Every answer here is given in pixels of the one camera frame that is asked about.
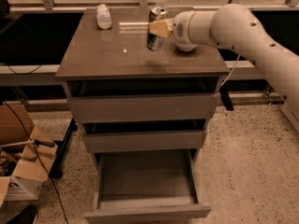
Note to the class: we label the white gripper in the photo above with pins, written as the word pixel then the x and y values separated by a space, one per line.
pixel 180 32

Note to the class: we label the silver blue redbull can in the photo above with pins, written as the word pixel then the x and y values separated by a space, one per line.
pixel 154 42

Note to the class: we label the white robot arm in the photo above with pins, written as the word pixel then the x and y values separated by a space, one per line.
pixel 235 28

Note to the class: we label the grey top drawer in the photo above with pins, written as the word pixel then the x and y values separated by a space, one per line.
pixel 125 100

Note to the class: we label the grey drawer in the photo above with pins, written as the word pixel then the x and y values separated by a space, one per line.
pixel 125 100
pixel 144 135
pixel 146 186

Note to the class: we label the grey drawer cabinet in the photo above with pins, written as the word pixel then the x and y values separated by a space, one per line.
pixel 121 53

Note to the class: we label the grey middle drawer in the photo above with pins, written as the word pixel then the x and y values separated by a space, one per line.
pixel 144 135

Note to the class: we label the grey bottom drawer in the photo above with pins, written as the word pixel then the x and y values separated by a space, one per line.
pixel 146 186

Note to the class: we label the white ceramic bowl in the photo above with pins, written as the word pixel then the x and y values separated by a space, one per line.
pixel 187 48

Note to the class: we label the black metal stand leg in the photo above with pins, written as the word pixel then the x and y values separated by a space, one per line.
pixel 56 170

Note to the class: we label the open cardboard box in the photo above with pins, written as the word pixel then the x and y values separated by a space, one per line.
pixel 24 169

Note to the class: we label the metal window rail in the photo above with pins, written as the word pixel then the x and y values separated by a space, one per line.
pixel 43 75

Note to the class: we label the black handled tool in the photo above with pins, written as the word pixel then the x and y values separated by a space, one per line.
pixel 34 142

